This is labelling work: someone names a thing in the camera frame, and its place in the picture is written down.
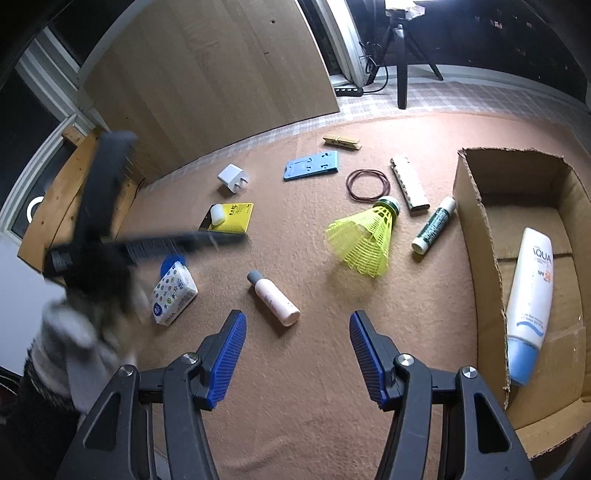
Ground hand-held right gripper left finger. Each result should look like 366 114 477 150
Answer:
55 309 247 480

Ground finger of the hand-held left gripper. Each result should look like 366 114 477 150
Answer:
74 130 139 245
111 231 247 268

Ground maroon rubber bands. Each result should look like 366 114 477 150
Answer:
346 169 392 202

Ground white window frame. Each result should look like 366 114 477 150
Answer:
300 0 365 86
0 28 112 236

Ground patterned tissue pack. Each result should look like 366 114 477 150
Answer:
151 267 199 325

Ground black cable bundle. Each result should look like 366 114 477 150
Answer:
358 41 391 93

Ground white blue sunscreen tube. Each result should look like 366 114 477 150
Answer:
505 227 555 387

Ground white charger plug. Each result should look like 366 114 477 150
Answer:
217 164 251 195

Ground wooden clothespin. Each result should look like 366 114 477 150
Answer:
323 135 362 151

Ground yellow black card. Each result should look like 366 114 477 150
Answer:
198 202 256 235

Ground person's left forearm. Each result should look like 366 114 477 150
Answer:
18 291 144 411

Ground cardboard box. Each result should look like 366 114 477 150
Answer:
452 147 591 462

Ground green white lip balm stick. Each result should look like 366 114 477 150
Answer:
412 196 457 254

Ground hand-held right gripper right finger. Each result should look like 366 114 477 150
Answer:
348 310 539 480

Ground pink bottle grey cap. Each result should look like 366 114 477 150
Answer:
247 270 301 328

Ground yellow plastic shuttlecock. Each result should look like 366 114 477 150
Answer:
325 196 400 278

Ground large light wooden board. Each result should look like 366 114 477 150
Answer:
82 0 341 185

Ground blue plastic phone stand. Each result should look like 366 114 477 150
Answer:
283 151 340 182

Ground pine plank panel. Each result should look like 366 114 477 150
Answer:
18 127 139 273

